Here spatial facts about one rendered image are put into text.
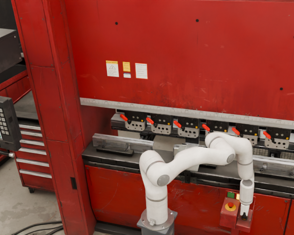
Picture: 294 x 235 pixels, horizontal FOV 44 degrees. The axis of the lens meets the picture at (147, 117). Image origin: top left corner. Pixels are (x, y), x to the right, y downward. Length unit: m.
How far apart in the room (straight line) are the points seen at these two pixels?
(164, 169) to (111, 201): 1.36
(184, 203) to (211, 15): 1.44
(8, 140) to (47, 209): 1.52
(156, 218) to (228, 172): 0.81
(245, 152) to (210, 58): 0.63
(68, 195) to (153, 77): 1.27
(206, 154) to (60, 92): 1.12
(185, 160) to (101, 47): 1.02
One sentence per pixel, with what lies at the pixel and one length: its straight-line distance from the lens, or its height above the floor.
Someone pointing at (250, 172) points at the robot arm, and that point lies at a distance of 2.27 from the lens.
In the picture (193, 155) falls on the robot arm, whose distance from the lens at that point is 1.96.
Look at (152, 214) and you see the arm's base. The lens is 2.09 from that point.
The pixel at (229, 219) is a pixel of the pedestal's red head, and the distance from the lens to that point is 2.57.
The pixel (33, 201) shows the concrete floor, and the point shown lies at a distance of 3.97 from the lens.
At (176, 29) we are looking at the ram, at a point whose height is 1.88.
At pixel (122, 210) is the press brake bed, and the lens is 3.18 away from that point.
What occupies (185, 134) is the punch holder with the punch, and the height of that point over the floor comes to 1.12.
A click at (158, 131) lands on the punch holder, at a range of 2.68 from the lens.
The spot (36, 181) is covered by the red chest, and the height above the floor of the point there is 0.23.
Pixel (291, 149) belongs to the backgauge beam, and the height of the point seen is 0.91.
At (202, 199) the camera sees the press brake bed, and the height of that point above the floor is 0.62.
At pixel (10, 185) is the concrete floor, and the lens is 4.26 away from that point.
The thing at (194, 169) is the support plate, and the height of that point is 1.00.
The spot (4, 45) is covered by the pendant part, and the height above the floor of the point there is 1.89.
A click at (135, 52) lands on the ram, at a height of 1.71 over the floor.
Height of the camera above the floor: 2.58
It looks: 31 degrees down
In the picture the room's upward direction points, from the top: 3 degrees counter-clockwise
